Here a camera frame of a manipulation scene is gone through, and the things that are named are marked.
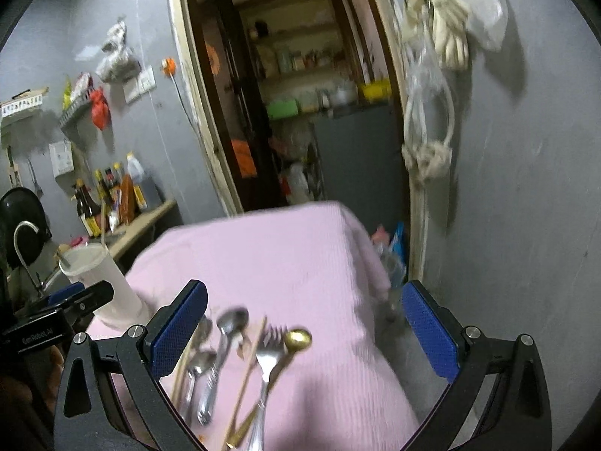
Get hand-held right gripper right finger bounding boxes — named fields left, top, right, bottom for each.
left=400, top=279, right=552, bottom=451

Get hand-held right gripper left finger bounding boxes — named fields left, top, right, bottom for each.
left=54, top=279, right=210, bottom=451

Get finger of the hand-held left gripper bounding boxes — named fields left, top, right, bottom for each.
left=41, top=283, right=86, bottom=306
left=69, top=281, right=115, bottom=315

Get white utensil holder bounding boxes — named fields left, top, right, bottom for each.
left=59, top=243, right=144, bottom=332

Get small plain steel spoon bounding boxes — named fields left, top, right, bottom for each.
left=182, top=350, right=217, bottom=421

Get wooden chopstick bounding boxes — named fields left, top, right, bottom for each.
left=170, top=345, right=194, bottom=405
left=225, top=316, right=268, bottom=447

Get large patterned steel spoon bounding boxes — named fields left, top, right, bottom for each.
left=197, top=307, right=249, bottom=426

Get steel fork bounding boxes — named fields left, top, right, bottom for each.
left=244, top=324, right=289, bottom=451

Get gold spoon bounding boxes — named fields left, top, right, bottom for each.
left=224, top=329, right=313, bottom=449

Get person's left hand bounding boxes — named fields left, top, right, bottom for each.
left=0, top=344, right=65, bottom=416

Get silver faucet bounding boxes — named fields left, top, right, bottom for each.
left=13, top=221, right=43, bottom=287

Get dark soy sauce bottle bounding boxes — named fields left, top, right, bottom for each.
left=74, top=179, right=101, bottom=238

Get wooden counter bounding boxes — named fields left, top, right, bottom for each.
left=101, top=200, right=179, bottom=264

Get black wok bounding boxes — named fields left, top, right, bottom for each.
left=0, top=187, right=50, bottom=245

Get blue and white package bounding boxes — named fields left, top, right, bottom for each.
left=390, top=223, right=407, bottom=264

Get hanging metal spatula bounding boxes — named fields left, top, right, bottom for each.
left=26, top=157, right=44, bottom=198

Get pink floral cloth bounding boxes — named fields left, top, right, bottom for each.
left=87, top=201, right=421, bottom=451

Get yellow capped oil bottle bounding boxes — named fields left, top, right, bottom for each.
left=126, top=151, right=148, bottom=210

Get knotted beige rag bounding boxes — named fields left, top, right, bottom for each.
left=401, top=143, right=452, bottom=182

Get orange bag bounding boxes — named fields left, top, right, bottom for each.
left=231, top=138, right=258, bottom=179

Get white plastic jug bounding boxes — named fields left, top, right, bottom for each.
left=284, top=162, right=311, bottom=205

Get grey cabinet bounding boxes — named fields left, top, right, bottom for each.
left=310, top=103, right=414, bottom=226

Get red plastic bag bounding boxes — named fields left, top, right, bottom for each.
left=89, top=88, right=111, bottom=131

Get white basket rack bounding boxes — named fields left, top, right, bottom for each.
left=0, top=87, right=50, bottom=118

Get grey hanging plastic bag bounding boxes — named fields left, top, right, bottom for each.
left=96, top=21, right=142, bottom=83

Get green container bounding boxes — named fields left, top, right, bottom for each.
left=267, top=100, right=300, bottom=120

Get yellow bowl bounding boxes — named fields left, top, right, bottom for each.
left=358, top=80, right=393, bottom=103

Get metal pot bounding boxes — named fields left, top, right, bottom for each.
left=329, top=85, right=358, bottom=108

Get dark wooden door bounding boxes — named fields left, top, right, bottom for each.
left=199, top=0, right=282, bottom=212

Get clear plastic bag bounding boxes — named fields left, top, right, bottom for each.
left=404, top=42, right=447, bottom=104

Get white hanging gloves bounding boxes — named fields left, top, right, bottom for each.
left=406, top=0, right=470, bottom=71

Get translucent plastic bag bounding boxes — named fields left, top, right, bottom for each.
left=453, top=0, right=510, bottom=52

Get white wall box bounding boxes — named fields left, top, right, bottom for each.
left=49, top=141, right=76, bottom=177

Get wooden door frame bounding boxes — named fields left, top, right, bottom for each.
left=166, top=0, right=430, bottom=292

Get wire wall rack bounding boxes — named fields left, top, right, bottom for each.
left=59, top=89, right=101, bottom=127

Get white wall socket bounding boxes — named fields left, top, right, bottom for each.
left=124, top=67, right=157, bottom=103

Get wall shelf with jars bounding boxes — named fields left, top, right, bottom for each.
left=239, top=0, right=362, bottom=80

